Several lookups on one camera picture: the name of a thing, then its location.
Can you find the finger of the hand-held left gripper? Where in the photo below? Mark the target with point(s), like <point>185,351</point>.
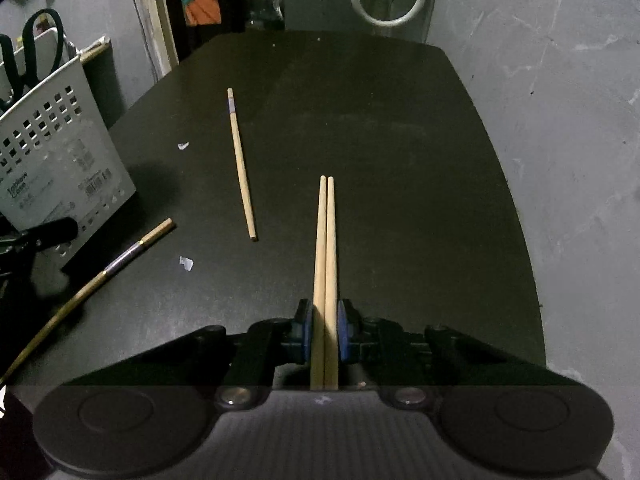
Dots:
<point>55,230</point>

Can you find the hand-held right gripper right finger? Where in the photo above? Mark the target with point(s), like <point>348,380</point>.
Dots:
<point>344,332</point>

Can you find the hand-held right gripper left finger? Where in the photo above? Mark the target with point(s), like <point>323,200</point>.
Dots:
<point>306,332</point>

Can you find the white perforated plastic basket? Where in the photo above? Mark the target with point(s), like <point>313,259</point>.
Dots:
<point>60,170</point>

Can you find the plain wooden chopstick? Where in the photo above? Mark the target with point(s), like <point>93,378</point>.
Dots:
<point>331,260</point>
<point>320,260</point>

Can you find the short purple-banded wooden chopstick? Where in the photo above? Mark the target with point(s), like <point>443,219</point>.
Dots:
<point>240,160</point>

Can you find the wooden shelf unit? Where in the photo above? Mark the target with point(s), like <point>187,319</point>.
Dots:
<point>97,49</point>

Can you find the black plastic bag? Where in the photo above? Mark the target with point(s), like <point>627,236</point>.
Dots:
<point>265,5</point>

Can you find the pale door frame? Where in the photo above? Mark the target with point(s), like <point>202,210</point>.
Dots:
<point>160,35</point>

